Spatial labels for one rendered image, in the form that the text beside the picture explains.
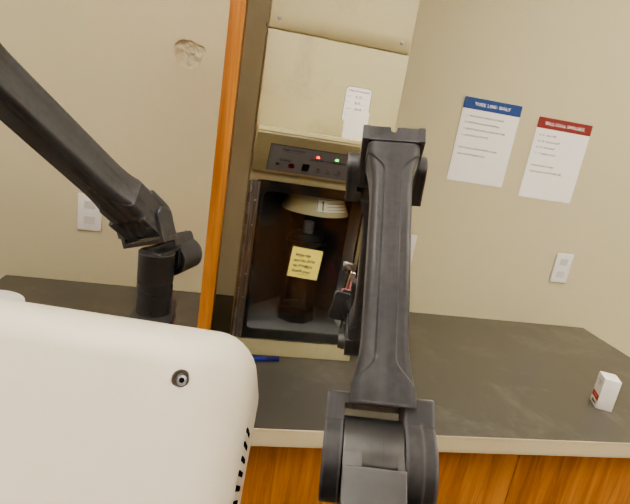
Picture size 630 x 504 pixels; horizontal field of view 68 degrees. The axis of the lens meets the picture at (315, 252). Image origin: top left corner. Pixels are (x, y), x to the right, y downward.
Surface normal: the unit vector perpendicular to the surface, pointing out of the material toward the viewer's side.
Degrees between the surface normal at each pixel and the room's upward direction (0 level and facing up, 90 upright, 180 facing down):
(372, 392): 51
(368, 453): 41
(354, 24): 90
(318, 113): 90
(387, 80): 90
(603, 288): 90
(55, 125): 72
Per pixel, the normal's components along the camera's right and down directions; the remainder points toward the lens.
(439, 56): 0.15, 0.28
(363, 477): 0.00, -0.62
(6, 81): 0.93, -0.07
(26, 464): 0.09, -0.45
